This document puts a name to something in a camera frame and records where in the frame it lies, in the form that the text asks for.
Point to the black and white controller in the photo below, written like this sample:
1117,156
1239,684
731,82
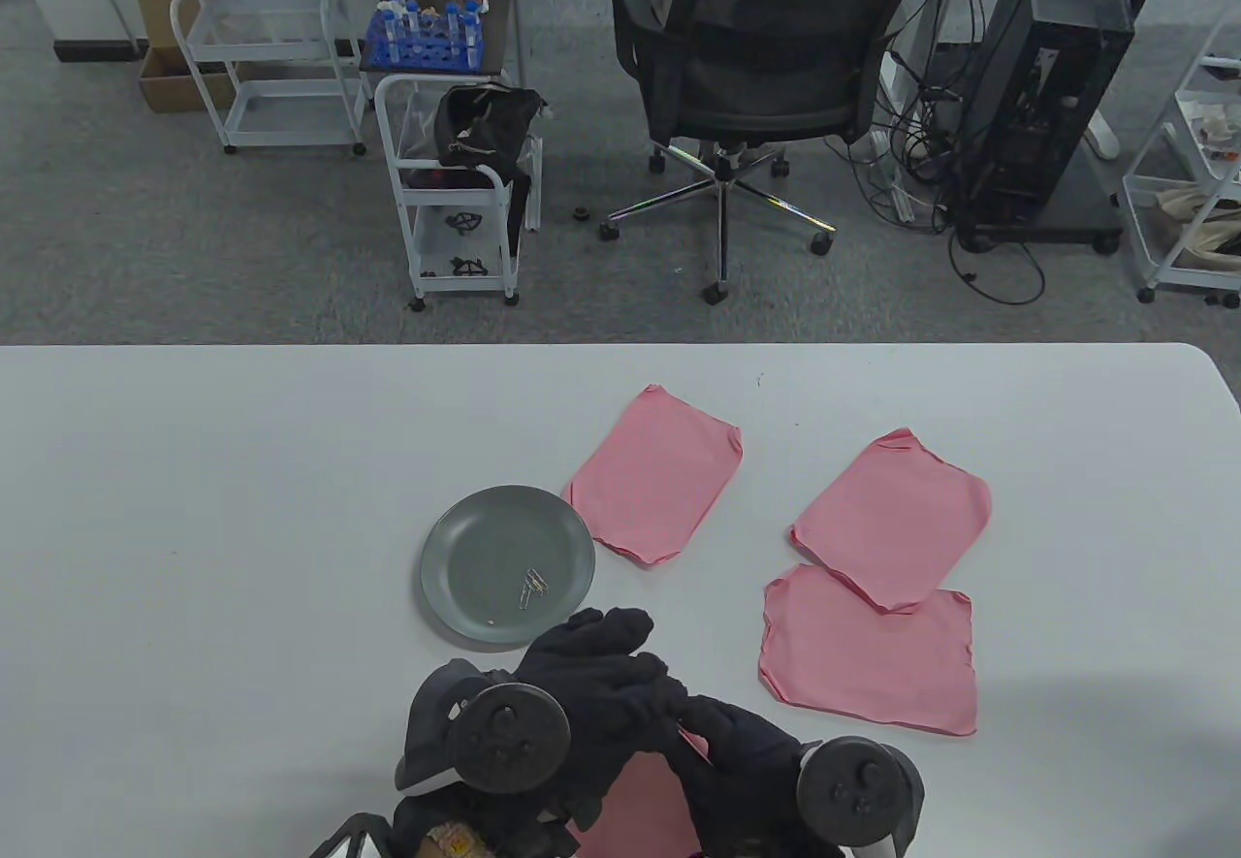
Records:
509,737
858,790

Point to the pink paper stack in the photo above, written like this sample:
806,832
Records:
640,800
873,654
892,519
650,475

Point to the person's left hand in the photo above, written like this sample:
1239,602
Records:
601,683

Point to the group of blue-capped test tubes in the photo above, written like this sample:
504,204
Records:
412,19

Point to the black and white right controller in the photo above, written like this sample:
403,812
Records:
858,790

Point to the person's right hand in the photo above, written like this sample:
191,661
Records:
747,780

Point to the empty white rolling cart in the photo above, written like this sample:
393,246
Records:
291,139

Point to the black bag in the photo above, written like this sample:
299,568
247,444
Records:
480,126

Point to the dark rolling computer stand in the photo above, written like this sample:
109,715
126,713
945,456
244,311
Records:
1076,218

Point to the white rolling cart with clutter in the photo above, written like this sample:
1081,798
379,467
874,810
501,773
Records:
1149,208

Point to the blue test tube rack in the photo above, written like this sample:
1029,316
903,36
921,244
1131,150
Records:
417,53

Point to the black clamp piece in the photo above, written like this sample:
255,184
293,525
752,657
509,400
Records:
463,222
467,267

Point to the grey round plate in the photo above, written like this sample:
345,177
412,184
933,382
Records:
485,557

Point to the black computer tower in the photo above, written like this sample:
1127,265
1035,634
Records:
1047,92

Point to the white power strip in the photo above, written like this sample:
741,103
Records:
897,199

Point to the dark brown side table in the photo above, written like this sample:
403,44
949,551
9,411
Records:
496,24

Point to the beige cloth bag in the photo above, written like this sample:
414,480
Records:
1202,218

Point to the black mesh office chair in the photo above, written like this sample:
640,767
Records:
766,73

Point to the white rolling cart with bag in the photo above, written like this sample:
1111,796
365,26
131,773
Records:
463,284

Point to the white desk foot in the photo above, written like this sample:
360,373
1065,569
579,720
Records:
1102,136

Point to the black and white left controller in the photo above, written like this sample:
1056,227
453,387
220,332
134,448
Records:
509,737

